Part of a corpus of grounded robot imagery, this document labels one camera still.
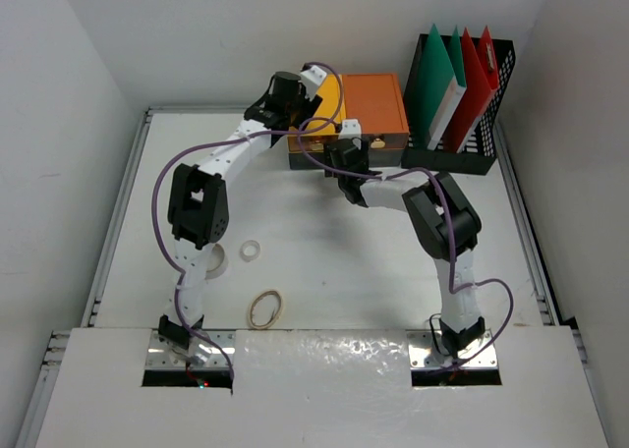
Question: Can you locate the green clip file folder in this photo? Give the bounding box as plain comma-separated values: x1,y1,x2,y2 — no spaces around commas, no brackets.
404,24,467,150

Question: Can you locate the small clear tape roll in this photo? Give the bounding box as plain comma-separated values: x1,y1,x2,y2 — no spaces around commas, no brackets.
240,240,261,262

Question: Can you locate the red clip file folder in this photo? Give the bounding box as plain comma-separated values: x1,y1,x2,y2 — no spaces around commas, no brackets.
443,27,498,153

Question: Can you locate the beige masking tape roll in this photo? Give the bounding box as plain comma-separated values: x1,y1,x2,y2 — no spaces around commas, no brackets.
247,289,284,330

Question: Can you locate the large clear tape roll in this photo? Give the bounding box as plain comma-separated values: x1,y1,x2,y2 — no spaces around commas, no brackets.
205,244,228,280

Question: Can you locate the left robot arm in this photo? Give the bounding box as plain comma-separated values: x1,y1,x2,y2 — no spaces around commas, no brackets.
158,65,327,350

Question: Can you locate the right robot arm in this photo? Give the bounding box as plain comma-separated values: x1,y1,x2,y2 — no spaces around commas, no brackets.
324,139,486,358

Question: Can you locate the yellow drawer box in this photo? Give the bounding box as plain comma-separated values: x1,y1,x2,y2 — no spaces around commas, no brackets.
301,75,347,152

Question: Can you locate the dark bottom drawer box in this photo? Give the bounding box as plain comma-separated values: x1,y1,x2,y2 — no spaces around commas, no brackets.
288,149,404,170

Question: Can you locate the orange drawer box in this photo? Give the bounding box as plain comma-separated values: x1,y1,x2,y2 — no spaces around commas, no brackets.
342,73,410,150

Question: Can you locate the black mesh file organizer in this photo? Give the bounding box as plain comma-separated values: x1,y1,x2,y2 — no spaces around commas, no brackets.
401,33,516,176

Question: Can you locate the white front cover board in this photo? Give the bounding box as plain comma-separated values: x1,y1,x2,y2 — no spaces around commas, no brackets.
37,327,606,447

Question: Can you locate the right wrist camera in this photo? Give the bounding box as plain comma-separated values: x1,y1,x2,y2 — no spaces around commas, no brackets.
338,119,362,139

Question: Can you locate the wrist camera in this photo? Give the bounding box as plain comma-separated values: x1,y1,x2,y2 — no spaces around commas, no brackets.
338,119,362,139
299,64,327,99

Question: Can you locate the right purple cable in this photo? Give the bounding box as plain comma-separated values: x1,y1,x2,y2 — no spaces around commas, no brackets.
297,117,515,373

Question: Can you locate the purple cable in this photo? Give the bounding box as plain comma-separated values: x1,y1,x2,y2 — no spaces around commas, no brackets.
297,117,515,373
151,62,345,385

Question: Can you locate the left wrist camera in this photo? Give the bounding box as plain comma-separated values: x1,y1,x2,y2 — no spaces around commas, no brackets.
299,64,327,99

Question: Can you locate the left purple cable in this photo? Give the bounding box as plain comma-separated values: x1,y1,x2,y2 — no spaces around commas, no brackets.
151,62,345,385

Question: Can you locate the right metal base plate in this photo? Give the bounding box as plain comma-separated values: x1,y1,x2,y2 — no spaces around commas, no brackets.
407,329,498,371

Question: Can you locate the metal base plate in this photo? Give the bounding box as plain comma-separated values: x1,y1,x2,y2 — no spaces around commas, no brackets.
407,329,498,371
144,330,236,370

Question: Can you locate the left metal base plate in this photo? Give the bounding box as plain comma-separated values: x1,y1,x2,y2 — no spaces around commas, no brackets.
144,330,236,370

